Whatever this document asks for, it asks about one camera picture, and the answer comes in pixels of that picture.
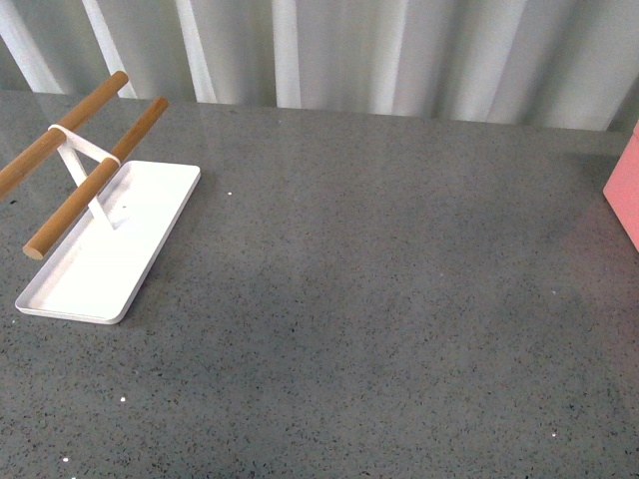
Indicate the white rack base tray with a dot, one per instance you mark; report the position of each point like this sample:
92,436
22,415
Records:
97,269

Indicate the right wooden rack rod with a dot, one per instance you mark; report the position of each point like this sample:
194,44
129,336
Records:
41,242

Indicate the wooden rack rod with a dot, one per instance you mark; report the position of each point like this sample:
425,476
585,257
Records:
41,242
32,157

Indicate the white curtain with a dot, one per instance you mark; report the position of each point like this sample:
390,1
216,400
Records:
564,64

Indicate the pink plastic box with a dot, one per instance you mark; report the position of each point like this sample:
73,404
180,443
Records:
621,189

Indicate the left wooden rack rod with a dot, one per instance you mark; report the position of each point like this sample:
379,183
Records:
32,157

